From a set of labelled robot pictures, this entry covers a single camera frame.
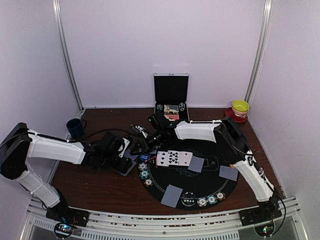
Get blue-backed card deck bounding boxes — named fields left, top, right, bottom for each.
left=119, top=153, right=137, bottom=176

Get front aluminium rail base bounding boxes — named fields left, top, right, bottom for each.
left=18, top=197, right=311, bottom=240

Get dealt card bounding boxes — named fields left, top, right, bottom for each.
left=219, top=165, right=239, bottom=182
left=160, top=184, right=183, bottom=208

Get chips in case right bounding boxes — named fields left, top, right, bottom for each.
left=178, top=102, right=186, bottom=112

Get aluminium poker case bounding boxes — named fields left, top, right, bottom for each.
left=153, top=73, right=190, bottom=121

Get dark blue ceramic mug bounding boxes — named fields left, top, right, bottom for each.
left=66, top=118, right=87, bottom=139

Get green chip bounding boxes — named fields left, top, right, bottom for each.
left=207, top=195, right=218, bottom=205
left=139, top=170, right=149, bottom=180

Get aluminium frame post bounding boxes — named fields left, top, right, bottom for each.
left=244, top=0, right=273, bottom=105
left=52, top=0, right=84, bottom=112

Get three of clubs card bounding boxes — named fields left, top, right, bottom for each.
left=156, top=151, right=169, bottom=167

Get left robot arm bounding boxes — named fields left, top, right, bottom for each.
left=0, top=122, right=134, bottom=223

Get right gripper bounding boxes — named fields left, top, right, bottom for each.
left=130, top=128, right=165, bottom=156

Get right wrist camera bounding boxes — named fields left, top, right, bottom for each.
left=130, top=125, right=150, bottom=138

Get right aluminium frame post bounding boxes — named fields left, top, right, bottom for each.
left=244, top=0, right=273, bottom=105

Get face-down card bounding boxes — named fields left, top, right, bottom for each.
left=187, top=156, right=205, bottom=173

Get clear dealer button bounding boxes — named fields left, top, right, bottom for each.
left=180, top=191, right=197, bottom=207

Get yellow-green cup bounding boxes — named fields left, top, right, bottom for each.
left=231, top=99, right=250, bottom=117

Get chips in case left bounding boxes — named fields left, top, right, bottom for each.
left=156, top=104, right=164, bottom=111

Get card box in case lower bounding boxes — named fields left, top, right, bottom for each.
left=164, top=114, right=180, bottom=121

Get card box in case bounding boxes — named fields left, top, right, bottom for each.
left=164, top=104, right=179, bottom=113
left=164, top=114, right=180, bottom=121

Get blue chip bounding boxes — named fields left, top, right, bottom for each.
left=138, top=162, right=148, bottom=171
left=197, top=197, right=208, bottom=207

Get red saucer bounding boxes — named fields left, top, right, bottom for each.
left=224, top=107, right=248, bottom=123

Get chips in case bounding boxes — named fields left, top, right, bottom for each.
left=178, top=102, right=186, bottom=112
left=156, top=104, right=164, bottom=111

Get left aluminium frame post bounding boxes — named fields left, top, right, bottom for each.
left=52, top=0, right=84, bottom=112

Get blue small blind button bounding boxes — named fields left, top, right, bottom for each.
left=139, top=153, right=150, bottom=163

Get orange chip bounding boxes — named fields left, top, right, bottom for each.
left=143, top=178, right=154, bottom=187
left=216, top=192, right=226, bottom=201

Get card box in case upper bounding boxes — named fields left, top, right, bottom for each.
left=164, top=104, right=179, bottom=113

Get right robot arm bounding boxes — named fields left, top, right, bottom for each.
left=131, top=111, right=284, bottom=225

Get round black poker mat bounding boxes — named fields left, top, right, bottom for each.
left=140, top=140, right=239, bottom=211

